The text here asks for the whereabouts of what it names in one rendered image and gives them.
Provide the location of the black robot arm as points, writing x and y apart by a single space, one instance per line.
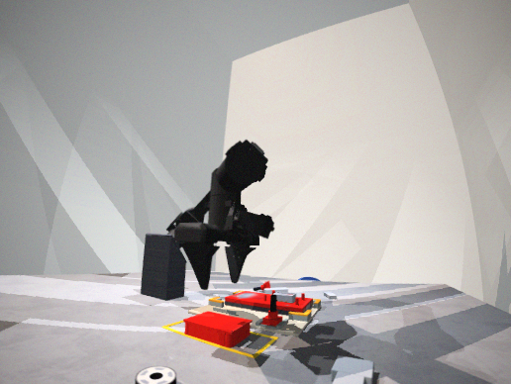
243 165

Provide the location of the yellow rectangular outline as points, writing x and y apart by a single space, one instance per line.
274 338

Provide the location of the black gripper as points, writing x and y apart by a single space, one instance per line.
200 239

